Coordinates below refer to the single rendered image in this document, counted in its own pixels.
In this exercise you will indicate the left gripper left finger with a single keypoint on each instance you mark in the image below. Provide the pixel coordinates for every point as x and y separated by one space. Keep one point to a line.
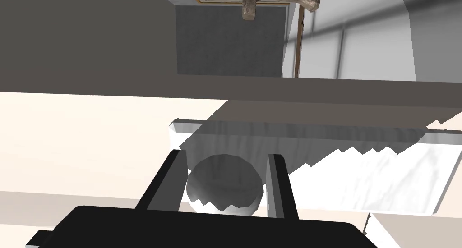
166 186

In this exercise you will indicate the grey round knob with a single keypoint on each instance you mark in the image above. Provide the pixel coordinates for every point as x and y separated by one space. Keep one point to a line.
225 183

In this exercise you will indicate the white cupboard door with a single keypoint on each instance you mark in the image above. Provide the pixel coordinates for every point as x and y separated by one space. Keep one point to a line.
361 179

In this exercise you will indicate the thin brown wooden pole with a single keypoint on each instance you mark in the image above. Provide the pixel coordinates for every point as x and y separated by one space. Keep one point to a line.
299 42

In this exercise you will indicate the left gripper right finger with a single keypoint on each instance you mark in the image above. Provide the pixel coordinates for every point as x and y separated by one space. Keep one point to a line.
278 190

